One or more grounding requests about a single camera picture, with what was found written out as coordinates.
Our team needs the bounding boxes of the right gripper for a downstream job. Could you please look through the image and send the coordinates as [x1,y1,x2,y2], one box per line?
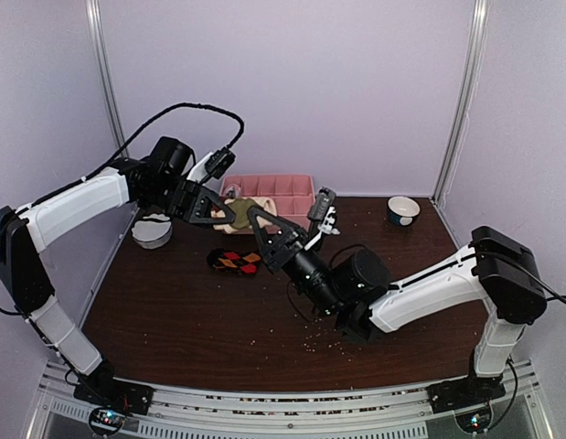
[249,206,345,317]

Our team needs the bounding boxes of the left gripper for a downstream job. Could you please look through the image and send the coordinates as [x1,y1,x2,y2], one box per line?
[142,177,239,229]

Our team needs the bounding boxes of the beige striped sock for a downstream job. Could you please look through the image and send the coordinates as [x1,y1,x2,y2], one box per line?
[213,197,277,234]

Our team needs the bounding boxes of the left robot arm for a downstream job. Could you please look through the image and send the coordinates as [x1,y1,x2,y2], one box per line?
[0,137,235,406]

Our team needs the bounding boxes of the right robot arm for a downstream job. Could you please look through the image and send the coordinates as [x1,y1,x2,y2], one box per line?
[248,207,566,404]

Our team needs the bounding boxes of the rolled socks in tray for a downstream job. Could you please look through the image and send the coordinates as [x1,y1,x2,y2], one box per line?
[222,183,242,199]

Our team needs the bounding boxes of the argyle black red sock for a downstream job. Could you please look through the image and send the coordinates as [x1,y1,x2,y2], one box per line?
[206,248,262,276]

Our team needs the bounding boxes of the white scalloped bowl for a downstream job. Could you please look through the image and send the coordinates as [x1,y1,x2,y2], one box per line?
[131,214,173,250]

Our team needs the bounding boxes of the pink divided organizer tray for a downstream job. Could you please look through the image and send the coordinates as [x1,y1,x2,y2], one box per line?
[219,174,315,229]

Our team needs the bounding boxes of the white and teal bowl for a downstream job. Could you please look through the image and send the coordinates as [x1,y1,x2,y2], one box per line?
[387,196,421,227]

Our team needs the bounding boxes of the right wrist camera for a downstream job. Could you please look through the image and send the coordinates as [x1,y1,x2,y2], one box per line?
[305,187,340,251]

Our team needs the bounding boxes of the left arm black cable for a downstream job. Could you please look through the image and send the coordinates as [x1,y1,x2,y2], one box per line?
[80,102,246,184]

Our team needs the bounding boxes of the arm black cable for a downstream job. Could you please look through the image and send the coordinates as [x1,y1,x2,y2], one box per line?
[474,255,566,306]
[80,102,246,184]

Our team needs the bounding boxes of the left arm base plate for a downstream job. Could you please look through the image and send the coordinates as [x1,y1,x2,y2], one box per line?
[73,380,154,437]

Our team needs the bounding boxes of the aluminium front rail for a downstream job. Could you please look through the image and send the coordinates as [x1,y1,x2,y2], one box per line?
[26,359,551,439]

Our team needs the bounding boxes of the left aluminium frame post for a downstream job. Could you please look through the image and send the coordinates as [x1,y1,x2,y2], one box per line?
[84,0,128,147]

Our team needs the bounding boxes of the aluminium frame post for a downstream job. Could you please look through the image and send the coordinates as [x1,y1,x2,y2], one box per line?
[84,0,128,147]
[433,0,490,209]

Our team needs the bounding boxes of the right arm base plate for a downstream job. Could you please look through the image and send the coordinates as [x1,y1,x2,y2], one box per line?
[426,376,506,435]

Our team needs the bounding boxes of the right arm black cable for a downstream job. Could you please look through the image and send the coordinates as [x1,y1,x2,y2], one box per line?
[474,255,566,306]

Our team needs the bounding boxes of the right aluminium frame post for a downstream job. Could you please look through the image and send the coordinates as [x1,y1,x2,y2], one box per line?
[433,0,490,209]

